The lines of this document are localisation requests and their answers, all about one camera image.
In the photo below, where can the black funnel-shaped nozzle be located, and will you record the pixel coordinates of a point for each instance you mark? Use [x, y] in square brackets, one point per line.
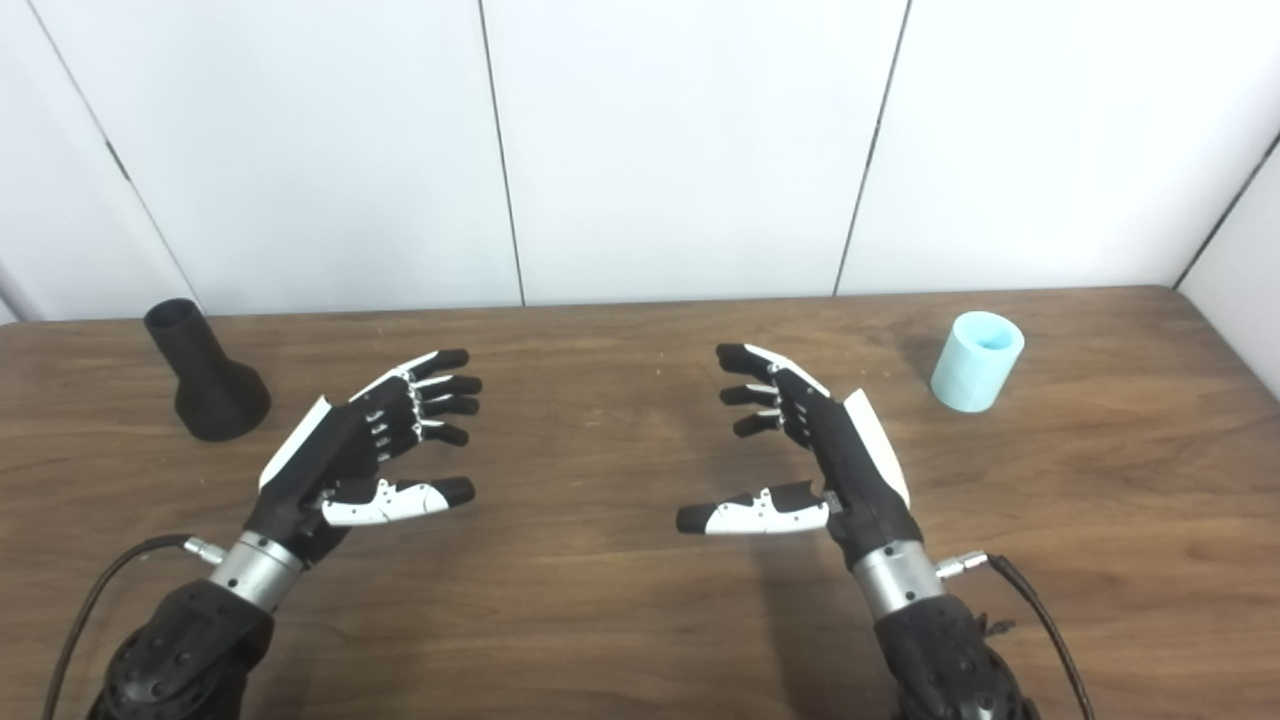
[215, 400]

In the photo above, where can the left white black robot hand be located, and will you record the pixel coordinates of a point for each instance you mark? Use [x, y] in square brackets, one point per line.
[310, 470]

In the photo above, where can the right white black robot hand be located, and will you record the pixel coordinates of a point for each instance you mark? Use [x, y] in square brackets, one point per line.
[860, 480]

